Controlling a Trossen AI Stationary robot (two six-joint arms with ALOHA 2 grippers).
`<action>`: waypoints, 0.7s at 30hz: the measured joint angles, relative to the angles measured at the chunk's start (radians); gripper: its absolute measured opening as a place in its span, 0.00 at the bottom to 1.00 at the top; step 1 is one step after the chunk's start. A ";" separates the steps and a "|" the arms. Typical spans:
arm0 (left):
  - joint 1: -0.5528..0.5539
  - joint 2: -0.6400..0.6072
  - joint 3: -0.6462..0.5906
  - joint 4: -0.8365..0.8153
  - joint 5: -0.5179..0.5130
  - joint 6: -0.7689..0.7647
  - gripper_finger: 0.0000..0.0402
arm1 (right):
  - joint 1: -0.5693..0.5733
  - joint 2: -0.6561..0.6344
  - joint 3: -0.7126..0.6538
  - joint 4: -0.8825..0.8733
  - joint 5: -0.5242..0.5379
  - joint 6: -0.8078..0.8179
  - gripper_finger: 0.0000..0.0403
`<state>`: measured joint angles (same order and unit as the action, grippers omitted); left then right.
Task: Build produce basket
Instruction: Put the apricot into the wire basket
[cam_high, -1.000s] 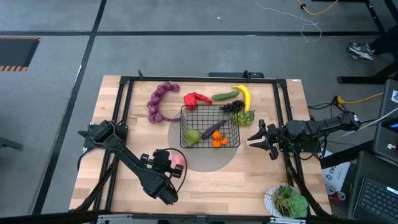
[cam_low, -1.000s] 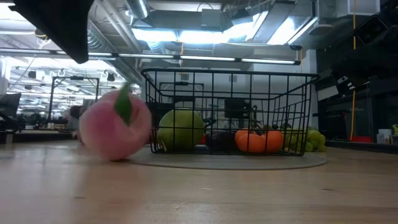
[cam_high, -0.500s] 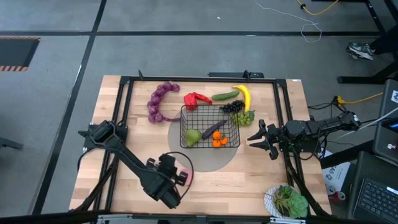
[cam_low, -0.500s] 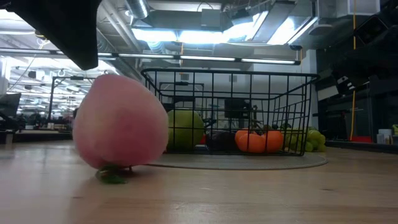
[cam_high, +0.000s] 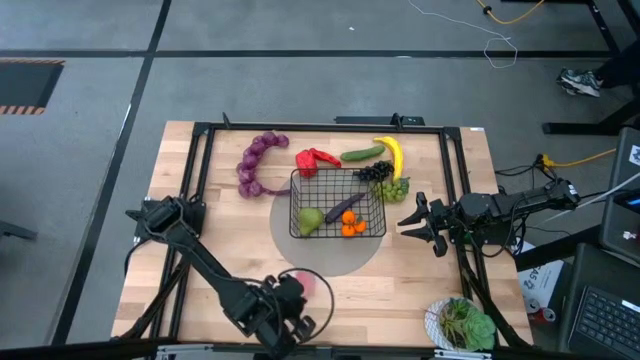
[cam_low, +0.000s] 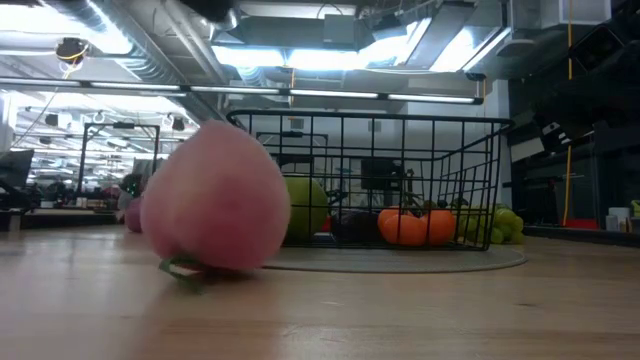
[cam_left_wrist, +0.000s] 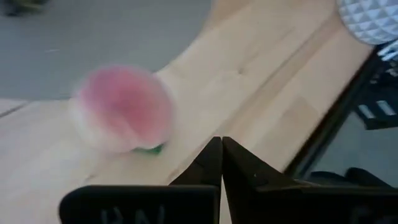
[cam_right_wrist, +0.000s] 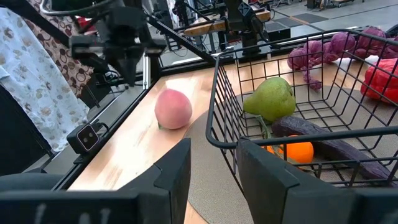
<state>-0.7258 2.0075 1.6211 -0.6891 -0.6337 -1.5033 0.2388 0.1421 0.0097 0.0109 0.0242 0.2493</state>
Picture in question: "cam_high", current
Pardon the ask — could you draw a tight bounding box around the thin white rod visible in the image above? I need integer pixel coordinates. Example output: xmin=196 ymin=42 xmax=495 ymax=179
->
xmin=544 ymin=172 xmax=640 ymax=222

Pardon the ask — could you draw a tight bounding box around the person's leg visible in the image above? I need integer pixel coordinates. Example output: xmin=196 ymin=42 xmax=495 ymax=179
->
xmin=594 ymin=43 xmax=640 ymax=90

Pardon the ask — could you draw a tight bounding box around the orange tangerine cluster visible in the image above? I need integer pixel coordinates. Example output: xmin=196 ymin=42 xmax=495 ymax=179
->
xmin=341 ymin=210 xmax=368 ymax=238

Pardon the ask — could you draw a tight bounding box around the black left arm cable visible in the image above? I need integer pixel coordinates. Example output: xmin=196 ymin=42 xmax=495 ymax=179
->
xmin=277 ymin=267 xmax=336 ymax=344

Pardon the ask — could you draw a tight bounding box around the yellow extension cable with plug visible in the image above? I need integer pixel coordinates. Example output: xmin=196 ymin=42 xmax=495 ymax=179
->
xmin=538 ymin=148 xmax=618 ymax=170

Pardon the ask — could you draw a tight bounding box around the green pear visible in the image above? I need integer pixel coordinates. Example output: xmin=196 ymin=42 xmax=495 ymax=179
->
xmin=298 ymin=207 xmax=325 ymax=237

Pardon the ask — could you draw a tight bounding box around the silver aluminium bar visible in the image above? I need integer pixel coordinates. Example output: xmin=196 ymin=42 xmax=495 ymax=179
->
xmin=154 ymin=343 xmax=494 ymax=360

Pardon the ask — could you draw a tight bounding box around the pink peach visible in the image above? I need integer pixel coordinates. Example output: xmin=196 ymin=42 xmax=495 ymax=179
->
xmin=295 ymin=269 xmax=318 ymax=297

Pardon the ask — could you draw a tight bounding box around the green grape bunch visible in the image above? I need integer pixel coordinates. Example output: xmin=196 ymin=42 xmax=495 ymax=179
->
xmin=372 ymin=176 xmax=411 ymax=205

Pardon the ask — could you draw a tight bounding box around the purple eggplant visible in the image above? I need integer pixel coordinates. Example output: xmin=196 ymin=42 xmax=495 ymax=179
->
xmin=324 ymin=192 xmax=367 ymax=225

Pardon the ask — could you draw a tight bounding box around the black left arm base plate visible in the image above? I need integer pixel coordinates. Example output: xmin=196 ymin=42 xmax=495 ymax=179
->
xmin=125 ymin=197 xmax=207 ymax=242

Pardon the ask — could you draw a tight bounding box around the black grape bunch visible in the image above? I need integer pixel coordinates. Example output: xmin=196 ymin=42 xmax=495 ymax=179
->
xmin=353 ymin=159 xmax=395 ymax=183

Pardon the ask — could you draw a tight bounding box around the black table frame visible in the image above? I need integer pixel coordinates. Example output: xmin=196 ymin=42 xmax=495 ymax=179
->
xmin=112 ymin=112 xmax=534 ymax=351

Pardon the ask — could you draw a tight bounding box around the black desk frame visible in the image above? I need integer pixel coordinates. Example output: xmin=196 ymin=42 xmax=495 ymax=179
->
xmin=542 ymin=0 xmax=640 ymax=136

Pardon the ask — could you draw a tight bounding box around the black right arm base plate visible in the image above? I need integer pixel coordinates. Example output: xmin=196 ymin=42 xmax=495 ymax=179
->
xmin=447 ymin=219 xmax=516 ymax=247

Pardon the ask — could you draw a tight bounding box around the round grey mat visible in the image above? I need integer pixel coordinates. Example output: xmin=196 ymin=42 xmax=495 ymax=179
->
xmin=269 ymin=179 xmax=385 ymax=278

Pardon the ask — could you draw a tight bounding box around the white floor cable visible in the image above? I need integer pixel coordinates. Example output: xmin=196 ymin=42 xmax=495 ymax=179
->
xmin=407 ymin=0 xmax=519 ymax=70

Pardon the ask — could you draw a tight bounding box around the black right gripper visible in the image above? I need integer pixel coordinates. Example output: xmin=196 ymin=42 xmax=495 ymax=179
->
xmin=396 ymin=190 xmax=465 ymax=258

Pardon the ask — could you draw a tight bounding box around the black hazard-striped floor hatch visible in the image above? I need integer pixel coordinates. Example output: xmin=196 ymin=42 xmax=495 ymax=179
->
xmin=0 ymin=58 xmax=66 ymax=116

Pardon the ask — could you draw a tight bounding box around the yellow banana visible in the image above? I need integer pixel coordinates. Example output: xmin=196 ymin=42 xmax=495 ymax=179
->
xmin=373 ymin=135 xmax=405 ymax=182

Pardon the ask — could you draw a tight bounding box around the black equipment case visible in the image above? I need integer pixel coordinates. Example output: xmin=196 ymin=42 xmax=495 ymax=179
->
xmin=598 ymin=127 xmax=640 ymax=264

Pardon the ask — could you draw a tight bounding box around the white printed box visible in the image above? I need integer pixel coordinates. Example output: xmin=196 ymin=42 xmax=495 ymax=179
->
xmin=517 ymin=242 xmax=564 ymax=311

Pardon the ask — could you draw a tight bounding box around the black laptop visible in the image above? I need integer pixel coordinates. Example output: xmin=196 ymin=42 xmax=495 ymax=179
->
xmin=559 ymin=243 xmax=640 ymax=360

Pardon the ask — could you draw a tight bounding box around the yellow floor cable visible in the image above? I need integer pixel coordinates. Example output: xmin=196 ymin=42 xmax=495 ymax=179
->
xmin=475 ymin=0 xmax=546 ymax=25

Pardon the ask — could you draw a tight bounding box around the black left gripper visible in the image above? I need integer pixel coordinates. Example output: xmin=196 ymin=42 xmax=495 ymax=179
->
xmin=259 ymin=273 xmax=318 ymax=345

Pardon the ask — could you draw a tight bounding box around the red bell pepper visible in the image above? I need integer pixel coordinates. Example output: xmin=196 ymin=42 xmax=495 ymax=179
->
xmin=295 ymin=148 xmax=320 ymax=180

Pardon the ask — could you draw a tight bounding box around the black wire basket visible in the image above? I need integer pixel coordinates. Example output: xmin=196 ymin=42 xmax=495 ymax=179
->
xmin=288 ymin=167 xmax=388 ymax=239

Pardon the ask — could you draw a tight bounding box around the grey chair leg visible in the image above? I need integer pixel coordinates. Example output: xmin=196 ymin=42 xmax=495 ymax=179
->
xmin=0 ymin=219 xmax=39 ymax=242

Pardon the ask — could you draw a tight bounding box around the green cucumber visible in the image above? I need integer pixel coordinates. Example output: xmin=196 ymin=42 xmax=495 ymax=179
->
xmin=339 ymin=144 xmax=387 ymax=163

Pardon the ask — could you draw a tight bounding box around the red drink can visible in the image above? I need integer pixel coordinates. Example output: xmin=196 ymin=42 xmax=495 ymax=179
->
xmin=528 ymin=300 xmax=557 ymax=324

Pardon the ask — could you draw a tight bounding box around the red chili pepper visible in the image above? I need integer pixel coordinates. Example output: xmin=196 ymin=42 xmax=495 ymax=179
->
xmin=308 ymin=147 xmax=343 ymax=169

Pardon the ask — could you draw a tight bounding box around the potted green succulent plant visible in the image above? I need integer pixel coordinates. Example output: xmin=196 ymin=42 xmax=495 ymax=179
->
xmin=423 ymin=296 xmax=498 ymax=352

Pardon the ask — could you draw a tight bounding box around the person's shoe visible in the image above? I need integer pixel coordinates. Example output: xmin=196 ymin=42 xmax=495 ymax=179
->
xmin=555 ymin=66 xmax=604 ymax=98

